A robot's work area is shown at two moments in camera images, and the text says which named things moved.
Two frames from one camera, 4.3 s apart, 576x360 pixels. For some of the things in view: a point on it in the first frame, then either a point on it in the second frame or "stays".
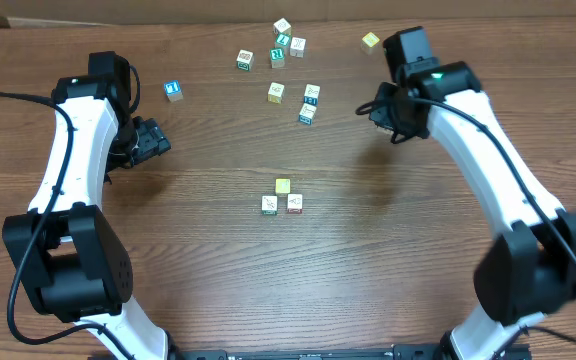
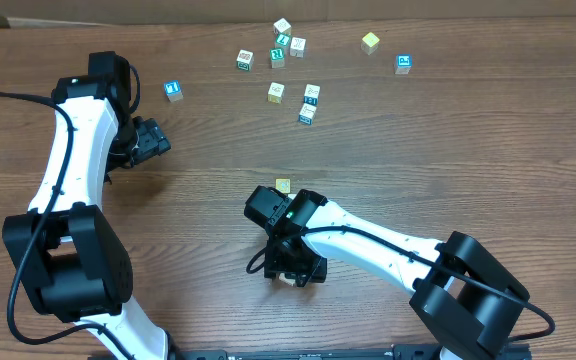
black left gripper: x=154 y=141 stays
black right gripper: x=381 y=113 -> x=294 y=270
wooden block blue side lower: x=306 y=113 stays
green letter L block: x=283 y=39 stays
